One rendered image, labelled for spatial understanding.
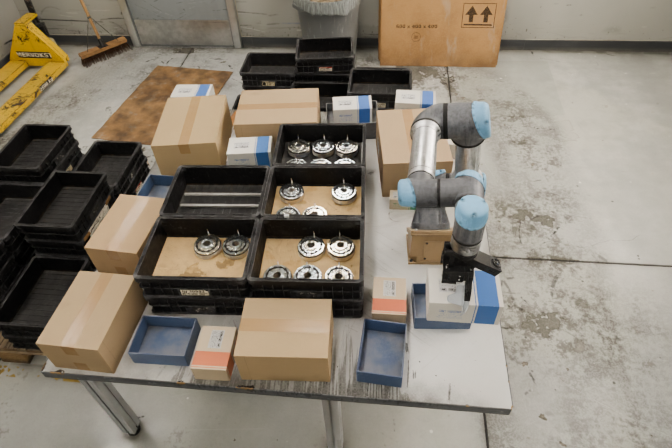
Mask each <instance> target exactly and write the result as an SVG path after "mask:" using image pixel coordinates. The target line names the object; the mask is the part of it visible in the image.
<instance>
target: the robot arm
mask: <svg viewBox="0 0 672 448"><path fill-rule="evenodd" d="M410 137H411V139H412V146H411V154H410V162H409V169H408V177H407V178H406V179H401V180H399V182H398V203H399V205H400V206H402V207H413V208H415V207H416V210H415V213H414V216H413V220H412V223H411V229H417V230H448V229H450V222H449V219H448V216H447V213H446V208H445V207H454V225H453V231H452V237H451V242H450V241H445V242H444V248H443V251H442V254H441V261H440V263H443V271H442V281H441V283H448V284H456V282H463V281H465V285H464V284H458V285H457V286H456V291H455V293H453V294H450V295H448V296H447V301H448V302H449V303H452V304H456V305H459V306H462V314H465V312H466V311H467V309H468V307H469V303H470V298H471V292H472V282H473V278H474V268H477V269H479V270H482V271H484V272H486V273H488V274H491V275H493V276H497V275H498V274H500V273H501V272H502V269H501V264H500V260H499V259H497V258H495V257H493V256H490V255H488V254H486V253H484V252H482V251H479V250H480V247H481V243H482V238H483V234H484V230H485V226H486V223H487V220H488V216H489V213H488V211H489V207H488V204H487V203H486V202H485V193H486V175H485V173H482V172H481V171H480V170H479V163H480V148H481V144H482V143H483V142H484V140H485V139H487V138H490V137H491V120H490V110H489V105H488V103H486V102H478V101H473V102H455V103H437V104H434V105H431V106H429V107H427V108H426V109H424V110H423V111H422V112H421V113H419V114H418V116H417V117H416V118H415V119H414V121H413V123H412V125H411V129H410ZM440 139H451V141H452V142H453V143H454V144H455V169H454V171H453V172H452V173H446V171H445V169H440V170H436V156H437V142H438V141H439V140H440Z"/></svg>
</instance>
